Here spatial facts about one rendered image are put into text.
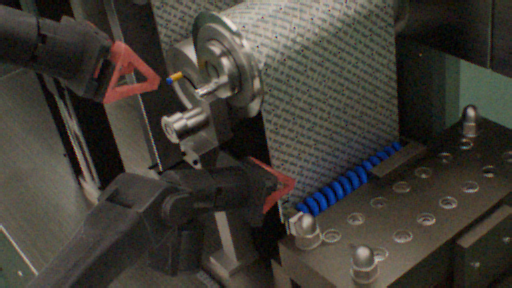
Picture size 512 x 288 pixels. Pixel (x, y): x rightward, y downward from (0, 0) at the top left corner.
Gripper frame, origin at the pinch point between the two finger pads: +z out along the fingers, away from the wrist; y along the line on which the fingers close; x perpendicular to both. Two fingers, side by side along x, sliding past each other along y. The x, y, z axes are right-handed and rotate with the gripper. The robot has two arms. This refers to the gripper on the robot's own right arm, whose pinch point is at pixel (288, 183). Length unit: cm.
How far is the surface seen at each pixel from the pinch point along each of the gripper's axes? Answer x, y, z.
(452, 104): 7, -13, 53
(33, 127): -22, -75, -3
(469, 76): -14, -106, 205
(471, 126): 11.3, 8.0, 26.8
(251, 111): 9.9, -1.9, -8.1
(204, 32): 17.9, -9.1, -12.7
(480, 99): -19, -91, 195
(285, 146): 5.7, 0.2, -2.6
